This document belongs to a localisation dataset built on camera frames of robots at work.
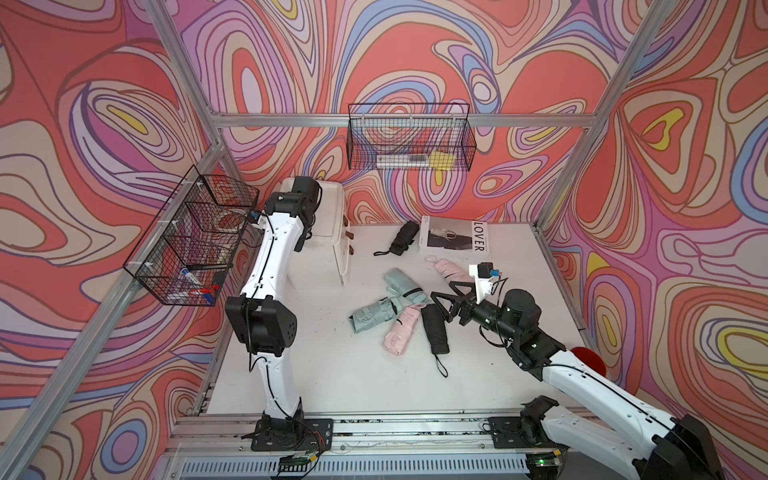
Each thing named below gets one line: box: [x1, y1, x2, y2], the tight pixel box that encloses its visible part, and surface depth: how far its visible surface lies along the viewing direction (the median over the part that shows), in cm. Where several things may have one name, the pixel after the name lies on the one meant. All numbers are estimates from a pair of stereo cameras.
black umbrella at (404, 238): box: [373, 221, 420, 256], surface depth 114 cm
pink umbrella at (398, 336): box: [383, 303, 427, 356], surface depth 90 cm
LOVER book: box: [419, 215, 490, 253], surface depth 114 cm
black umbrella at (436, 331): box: [420, 304, 450, 378], surface depth 92 cm
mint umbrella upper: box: [384, 268, 429, 311], surface depth 101 cm
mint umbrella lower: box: [349, 296, 398, 333], surface depth 93 cm
